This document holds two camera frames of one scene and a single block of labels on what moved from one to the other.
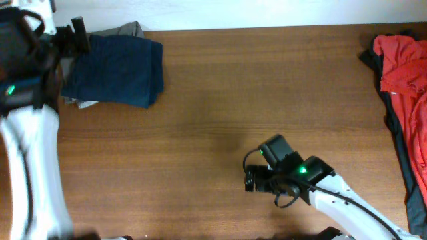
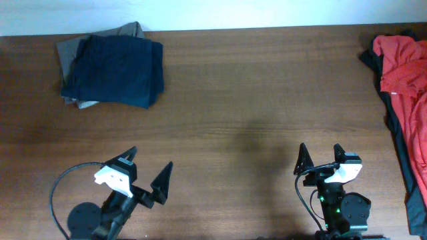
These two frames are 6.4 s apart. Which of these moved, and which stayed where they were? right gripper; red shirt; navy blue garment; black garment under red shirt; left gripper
Moved: left gripper; right gripper
Stayed: black garment under red shirt; navy blue garment; red shirt
